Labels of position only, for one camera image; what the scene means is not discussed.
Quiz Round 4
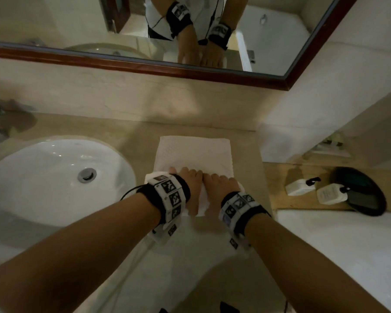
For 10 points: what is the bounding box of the person's left hand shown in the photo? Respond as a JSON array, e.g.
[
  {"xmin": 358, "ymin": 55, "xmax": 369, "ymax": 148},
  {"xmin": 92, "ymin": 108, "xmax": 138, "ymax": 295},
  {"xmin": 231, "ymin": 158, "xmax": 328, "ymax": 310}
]
[{"xmin": 169, "ymin": 166, "xmax": 204, "ymax": 217}]

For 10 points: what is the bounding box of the person's right hand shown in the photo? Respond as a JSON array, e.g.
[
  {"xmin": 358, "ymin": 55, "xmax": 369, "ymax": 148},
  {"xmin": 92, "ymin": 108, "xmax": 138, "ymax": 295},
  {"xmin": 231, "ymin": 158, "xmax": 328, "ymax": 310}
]
[{"xmin": 202, "ymin": 172, "xmax": 242, "ymax": 216}]

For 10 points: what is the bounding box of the white towel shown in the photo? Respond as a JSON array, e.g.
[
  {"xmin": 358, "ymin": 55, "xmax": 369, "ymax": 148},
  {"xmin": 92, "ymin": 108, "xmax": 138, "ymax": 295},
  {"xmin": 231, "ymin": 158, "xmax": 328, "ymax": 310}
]
[{"xmin": 144, "ymin": 136, "xmax": 245, "ymax": 217}]

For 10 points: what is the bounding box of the white oval sink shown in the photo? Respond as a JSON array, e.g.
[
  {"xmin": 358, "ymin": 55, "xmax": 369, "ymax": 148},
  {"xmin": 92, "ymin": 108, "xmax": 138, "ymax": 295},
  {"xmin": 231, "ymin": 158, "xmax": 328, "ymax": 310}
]
[{"xmin": 0, "ymin": 137, "xmax": 137, "ymax": 227}]

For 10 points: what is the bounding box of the person's right forearm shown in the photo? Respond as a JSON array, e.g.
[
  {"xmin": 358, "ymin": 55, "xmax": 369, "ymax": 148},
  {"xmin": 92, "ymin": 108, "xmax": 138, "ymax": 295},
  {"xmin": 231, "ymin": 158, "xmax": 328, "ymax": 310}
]
[{"xmin": 244, "ymin": 214, "xmax": 391, "ymax": 313}]

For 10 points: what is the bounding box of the person's left forearm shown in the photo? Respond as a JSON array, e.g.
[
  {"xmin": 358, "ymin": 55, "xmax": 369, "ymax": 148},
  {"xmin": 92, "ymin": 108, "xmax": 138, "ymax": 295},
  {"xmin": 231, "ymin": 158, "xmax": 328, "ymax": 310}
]
[{"xmin": 0, "ymin": 192, "xmax": 162, "ymax": 313}]

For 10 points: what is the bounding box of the black left wrist marker band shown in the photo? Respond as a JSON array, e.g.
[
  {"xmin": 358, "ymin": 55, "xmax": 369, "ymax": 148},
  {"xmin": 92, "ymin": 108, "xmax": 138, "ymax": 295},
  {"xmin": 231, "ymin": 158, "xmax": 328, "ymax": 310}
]
[{"xmin": 119, "ymin": 172, "xmax": 191, "ymax": 225}]

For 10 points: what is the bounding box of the black wrist marker band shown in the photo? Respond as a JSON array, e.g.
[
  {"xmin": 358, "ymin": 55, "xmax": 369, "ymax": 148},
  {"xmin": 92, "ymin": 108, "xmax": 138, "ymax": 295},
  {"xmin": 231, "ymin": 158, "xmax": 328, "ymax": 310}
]
[
  {"xmin": 219, "ymin": 191, "xmax": 272, "ymax": 237},
  {"xmin": 119, "ymin": 172, "xmax": 191, "ymax": 225}
]

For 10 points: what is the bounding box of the black right wrist marker band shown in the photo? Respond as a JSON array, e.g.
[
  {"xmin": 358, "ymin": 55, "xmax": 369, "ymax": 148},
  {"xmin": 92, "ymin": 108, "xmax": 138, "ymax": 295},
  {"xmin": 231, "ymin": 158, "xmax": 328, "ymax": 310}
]
[{"xmin": 219, "ymin": 191, "xmax": 272, "ymax": 237}]

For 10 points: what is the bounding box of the wooden bathtub ledge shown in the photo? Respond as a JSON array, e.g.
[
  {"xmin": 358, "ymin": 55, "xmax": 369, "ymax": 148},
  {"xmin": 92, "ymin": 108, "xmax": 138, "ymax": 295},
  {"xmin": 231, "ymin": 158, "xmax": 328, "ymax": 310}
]
[{"xmin": 263, "ymin": 162, "xmax": 391, "ymax": 213}]

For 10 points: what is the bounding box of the small white pump bottle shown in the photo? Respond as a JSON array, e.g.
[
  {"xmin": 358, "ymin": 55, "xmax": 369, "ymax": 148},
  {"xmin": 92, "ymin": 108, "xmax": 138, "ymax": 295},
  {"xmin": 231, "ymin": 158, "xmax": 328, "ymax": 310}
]
[{"xmin": 285, "ymin": 176, "xmax": 321, "ymax": 196}]

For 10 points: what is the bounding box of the small amenity tray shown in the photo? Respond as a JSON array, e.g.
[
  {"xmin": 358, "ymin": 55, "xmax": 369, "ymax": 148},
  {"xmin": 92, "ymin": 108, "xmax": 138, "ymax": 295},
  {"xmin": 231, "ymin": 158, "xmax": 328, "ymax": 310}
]
[{"xmin": 312, "ymin": 133, "xmax": 351, "ymax": 157}]

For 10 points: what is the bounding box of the white bathtub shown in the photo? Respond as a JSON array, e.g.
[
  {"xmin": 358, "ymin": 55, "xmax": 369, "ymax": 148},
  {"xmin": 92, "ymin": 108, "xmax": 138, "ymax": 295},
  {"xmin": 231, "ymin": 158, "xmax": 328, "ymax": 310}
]
[{"xmin": 275, "ymin": 208, "xmax": 391, "ymax": 313}]

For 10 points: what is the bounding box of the black oval tray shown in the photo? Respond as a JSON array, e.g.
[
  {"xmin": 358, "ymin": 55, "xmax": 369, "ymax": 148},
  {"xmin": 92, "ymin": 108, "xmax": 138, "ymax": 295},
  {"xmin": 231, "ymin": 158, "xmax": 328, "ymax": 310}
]
[{"xmin": 331, "ymin": 166, "xmax": 388, "ymax": 217}]

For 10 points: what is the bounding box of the chrome faucet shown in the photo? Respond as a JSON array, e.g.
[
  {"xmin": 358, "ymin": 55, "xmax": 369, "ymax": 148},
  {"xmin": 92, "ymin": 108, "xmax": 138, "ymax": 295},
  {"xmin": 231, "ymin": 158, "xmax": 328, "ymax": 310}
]
[{"xmin": 0, "ymin": 98, "xmax": 36, "ymax": 147}]

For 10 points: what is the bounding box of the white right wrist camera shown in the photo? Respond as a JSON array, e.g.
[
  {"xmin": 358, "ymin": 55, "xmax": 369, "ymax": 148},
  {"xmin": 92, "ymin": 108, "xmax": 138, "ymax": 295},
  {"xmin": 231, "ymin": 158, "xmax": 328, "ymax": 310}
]
[{"xmin": 228, "ymin": 234, "xmax": 253, "ymax": 258}]

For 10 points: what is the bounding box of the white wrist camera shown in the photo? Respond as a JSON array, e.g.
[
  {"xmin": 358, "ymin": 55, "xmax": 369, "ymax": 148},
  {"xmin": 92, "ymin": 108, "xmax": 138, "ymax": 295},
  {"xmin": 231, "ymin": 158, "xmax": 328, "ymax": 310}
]
[
  {"xmin": 148, "ymin": 221, "xmax": 180, "ymax": 246},
  {"xmin": 228, "ymin": 234, "xmax": 253, "ymax": 258}
]

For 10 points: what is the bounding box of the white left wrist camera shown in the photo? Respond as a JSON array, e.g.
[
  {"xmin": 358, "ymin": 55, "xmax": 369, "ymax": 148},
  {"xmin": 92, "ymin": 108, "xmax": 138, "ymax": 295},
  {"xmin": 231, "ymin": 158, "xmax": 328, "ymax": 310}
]
[{"xmin": 148, "ymin": 221, "xmax": 180, "ymax": 246}]

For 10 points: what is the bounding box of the wooden framed wall mirror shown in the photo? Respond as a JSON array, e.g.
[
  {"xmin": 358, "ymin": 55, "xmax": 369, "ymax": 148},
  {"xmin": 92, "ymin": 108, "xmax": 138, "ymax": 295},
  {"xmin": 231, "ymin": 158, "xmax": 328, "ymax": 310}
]
[{"xmin": 0, "ymin": 0, "xmax": 361, "ymax": 92}]

